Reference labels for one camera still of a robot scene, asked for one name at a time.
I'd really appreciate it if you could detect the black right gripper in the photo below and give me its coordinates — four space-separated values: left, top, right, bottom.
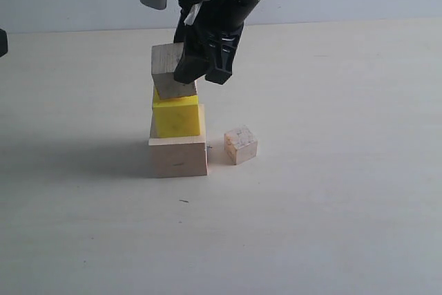
173 0 260 85

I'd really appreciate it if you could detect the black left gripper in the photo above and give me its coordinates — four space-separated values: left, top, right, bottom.
0 29 8 57

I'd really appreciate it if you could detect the medium wooden cube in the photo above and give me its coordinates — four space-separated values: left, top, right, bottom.
151 43 198 100

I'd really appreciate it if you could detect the yellow cube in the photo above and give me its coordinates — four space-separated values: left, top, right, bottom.
152 88 200 138

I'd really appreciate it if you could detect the large wooden cube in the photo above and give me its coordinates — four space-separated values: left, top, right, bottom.
148 104 208 178

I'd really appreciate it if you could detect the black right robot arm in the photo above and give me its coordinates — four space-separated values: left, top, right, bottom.
174 0 260 85

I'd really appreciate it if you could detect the small wooden cube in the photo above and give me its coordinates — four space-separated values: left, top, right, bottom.
224 126 258 165

